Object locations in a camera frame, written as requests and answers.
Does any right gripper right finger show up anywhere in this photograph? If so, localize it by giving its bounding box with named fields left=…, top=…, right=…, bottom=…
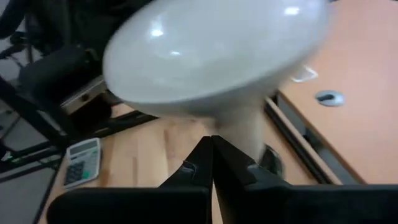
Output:
left=211, top=135, right=398, bottom=224

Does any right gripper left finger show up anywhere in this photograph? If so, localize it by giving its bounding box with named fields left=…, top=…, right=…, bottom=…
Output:
left=46, top=135, right=214, bottom=224

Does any white reflector lightbulb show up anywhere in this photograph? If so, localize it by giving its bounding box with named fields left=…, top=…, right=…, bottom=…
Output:
left=102, top=0, right=331, bottom=163

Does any white desk calculator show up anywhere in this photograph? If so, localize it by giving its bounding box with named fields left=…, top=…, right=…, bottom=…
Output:
left=63, top=137, right=103, bottom=190

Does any silver smartphone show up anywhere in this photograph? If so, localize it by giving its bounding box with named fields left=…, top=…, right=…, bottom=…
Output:
left=291, top=66, right=320, bottom=84

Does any large beige desk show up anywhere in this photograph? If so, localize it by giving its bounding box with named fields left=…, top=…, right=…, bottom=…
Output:
left=277, top=0, right=398, bottom=185

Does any black aluminium table frame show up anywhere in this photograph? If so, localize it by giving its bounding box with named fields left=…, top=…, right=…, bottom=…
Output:
left=0, top=74, right=362, bottom=185

